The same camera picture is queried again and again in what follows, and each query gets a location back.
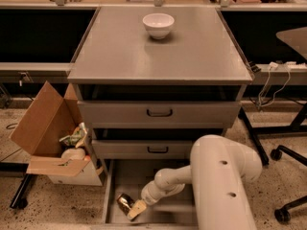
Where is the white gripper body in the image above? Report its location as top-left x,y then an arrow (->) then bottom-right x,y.
141,181 -> 161,206

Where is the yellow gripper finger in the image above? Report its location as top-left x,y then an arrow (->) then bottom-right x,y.
127,199 -> 147,220

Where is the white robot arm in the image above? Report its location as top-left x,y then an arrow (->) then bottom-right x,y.
128,135 -> 262,230

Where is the grey bottom drawer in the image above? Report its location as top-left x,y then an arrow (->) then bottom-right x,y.
103,159 -> 198,230

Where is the grey drawer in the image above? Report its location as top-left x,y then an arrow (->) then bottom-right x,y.
78,101 -> 241,129
103,159 -> 198,230
92,140 -> 193,159

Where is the grey middle drawer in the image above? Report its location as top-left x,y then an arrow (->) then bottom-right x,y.
92,140 -> 193,159

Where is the grey top drawer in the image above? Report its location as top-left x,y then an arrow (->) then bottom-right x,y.
78,101 -> 241,129

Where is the grey drawer cabinet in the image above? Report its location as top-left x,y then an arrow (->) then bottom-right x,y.
66,6 -> 253,160

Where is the white round object in box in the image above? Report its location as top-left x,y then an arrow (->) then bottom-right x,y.
61,148 -> 85,160

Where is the crumpled snack bag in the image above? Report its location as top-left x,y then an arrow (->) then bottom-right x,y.
59,123 -> 87,148

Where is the black table leg left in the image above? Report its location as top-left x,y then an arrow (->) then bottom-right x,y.
0,162 -> 34,209

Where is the black table leg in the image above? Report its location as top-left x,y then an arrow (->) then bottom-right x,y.
0,162 -> 34,209
238,103 -> 307,166

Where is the brown cardboard box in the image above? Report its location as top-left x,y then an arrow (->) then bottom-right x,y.
11,82 -> 103,186

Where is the black office chair base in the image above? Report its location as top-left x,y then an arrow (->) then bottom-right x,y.
270,144 -> 307,223

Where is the black table leg right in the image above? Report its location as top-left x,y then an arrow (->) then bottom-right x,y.
238,103 -> 307,166

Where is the white ceramic bowl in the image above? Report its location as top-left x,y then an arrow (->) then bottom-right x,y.
142,13 -> 175,39

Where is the white cable on shelf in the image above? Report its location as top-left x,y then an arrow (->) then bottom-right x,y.
256,60 -> 293,110

